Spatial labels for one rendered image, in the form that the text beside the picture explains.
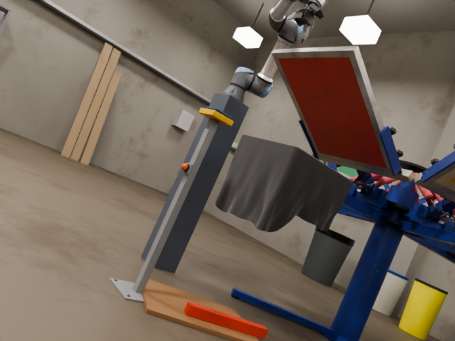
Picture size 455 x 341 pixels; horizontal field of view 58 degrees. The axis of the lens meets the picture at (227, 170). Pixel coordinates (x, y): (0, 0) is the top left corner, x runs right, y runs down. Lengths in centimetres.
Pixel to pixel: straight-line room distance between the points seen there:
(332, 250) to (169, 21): 614
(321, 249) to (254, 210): 401
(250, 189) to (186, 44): 797
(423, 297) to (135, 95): 675
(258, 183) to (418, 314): 367
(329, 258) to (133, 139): 527
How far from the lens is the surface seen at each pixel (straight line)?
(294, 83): 247
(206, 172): 266
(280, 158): 198
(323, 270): 600
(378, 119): 224
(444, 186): 250
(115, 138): 922
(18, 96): 866
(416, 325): 540
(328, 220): 226
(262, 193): 201
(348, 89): 221
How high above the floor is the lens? 62
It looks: 3 degrees up
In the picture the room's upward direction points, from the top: 24 degrees clockwise
